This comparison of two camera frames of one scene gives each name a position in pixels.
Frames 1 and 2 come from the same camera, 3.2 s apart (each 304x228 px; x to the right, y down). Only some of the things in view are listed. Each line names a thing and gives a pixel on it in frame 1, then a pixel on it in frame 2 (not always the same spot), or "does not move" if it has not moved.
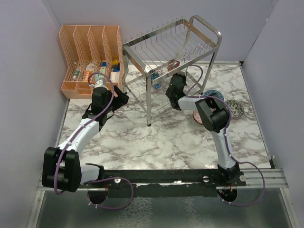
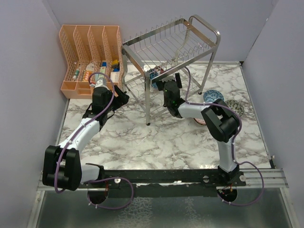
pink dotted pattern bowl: [197, 117] does not move
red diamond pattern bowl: [173, 63] → [161, 70]
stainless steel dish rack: [187, 44] does not move
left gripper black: [120, 100] does not move
